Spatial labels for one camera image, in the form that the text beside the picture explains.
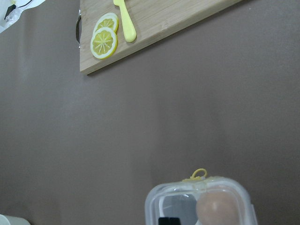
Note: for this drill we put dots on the brown egg far slot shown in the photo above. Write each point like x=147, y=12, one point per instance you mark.
x=217, y=208

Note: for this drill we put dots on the lemon slice front lower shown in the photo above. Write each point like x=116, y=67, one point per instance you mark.
x=103, y=43

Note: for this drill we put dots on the yellow rubber band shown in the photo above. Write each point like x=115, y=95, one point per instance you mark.
x=198, y=175

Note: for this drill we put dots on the yellow plastic knife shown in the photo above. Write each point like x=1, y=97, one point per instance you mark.
x=127, y=24

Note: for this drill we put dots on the wooden cutting board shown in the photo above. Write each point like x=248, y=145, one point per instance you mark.
x=153, y=20

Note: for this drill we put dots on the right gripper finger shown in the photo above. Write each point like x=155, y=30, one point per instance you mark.
x=169, y=221

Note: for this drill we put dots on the lemon slice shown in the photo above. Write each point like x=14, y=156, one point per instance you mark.
x=109, y=20
x=103, y=43

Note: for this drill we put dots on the lemon slice back lower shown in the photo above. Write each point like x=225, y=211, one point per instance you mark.
x=109, y=20

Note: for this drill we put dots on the white ceramic bowl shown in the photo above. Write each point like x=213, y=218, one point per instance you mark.
x=10, y=220

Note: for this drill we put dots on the clear plastic egg box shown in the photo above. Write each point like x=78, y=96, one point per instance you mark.
x=178, y=199

